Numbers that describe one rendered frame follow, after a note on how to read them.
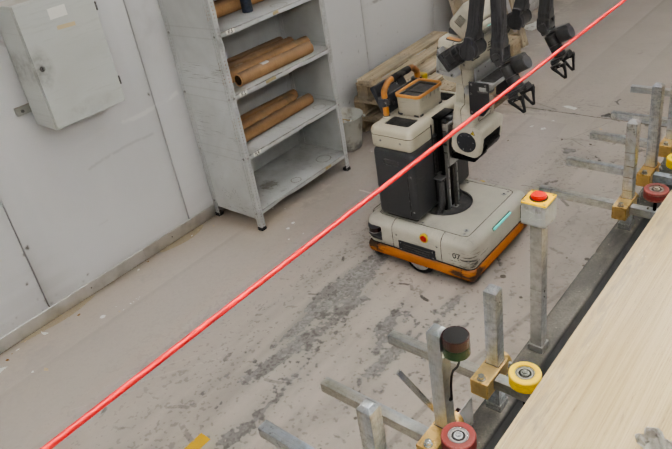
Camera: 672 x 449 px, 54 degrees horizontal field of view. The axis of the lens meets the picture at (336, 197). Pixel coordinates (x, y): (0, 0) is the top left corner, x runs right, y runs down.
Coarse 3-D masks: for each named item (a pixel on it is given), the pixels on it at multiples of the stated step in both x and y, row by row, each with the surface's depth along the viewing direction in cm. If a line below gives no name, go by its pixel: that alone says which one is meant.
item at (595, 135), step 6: (594, 132) 285; (600, 132) 285; (606, 132) 284; (594, 138) 286; (600, 138) 284; (606, 138) 282; (612, 138) 280; (618, 138) 279; (624, 138) 277; (642, 138) 274; (624, 144) 278; (642, 144) 273
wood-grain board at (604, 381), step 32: (640, 256) 197; (608, 288) 187; (640, 288) 185; (608, 320) 176; (640, 320) 174; (576, 352) 168; (608, 352) 166; (640, 352) 165; (544, 384) 160; (576, 384) 159; (608, 384) 157; (640, 384) 156; (544, 416) 152; (576, 416) 151; (608, 416) 150; (640, 416) 148; (512, 448) 146; (544, 448) 145; (576, 448) 144; (608, 448) 142; (640, 448) 141
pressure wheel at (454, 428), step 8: (448, 424) 153; (456, 424) 153; (464, 424) 153; (448, 432) 152; (456, 432) 151; (464, 432) 151; (472, 432) 150; (448, 440) 150; (456, 440) 150; (464, 440) 149; (472, 440) 149; (448, 448) 148; (456, 448) 147; (464, 448) 147; (472, 448) 148
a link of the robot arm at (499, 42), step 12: (492, 0) 262; (504, 0) 261; (492, 12) 264; (504, 12) 263; (492, 24) 266; (504, 24) 265; (492, 36) 269; (504, 36) 267; (492, 48) 270; (504, 48) 272; (492, 60) 273
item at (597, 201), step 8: (552, 192) 252; (560, 192) 250; (568, 192) 249; (576, 192) 248; (568, 200) 249; (576, 200) 247; (584, 200) 245; (592, 200) 243; (600, 200) 241; (608, 200) 240; (616, 200) 239; (608, 208) 240; (632, 208) 234; (640, 208) 233; (648, 208) 231; (640, 216) 234; (648, 216) 231
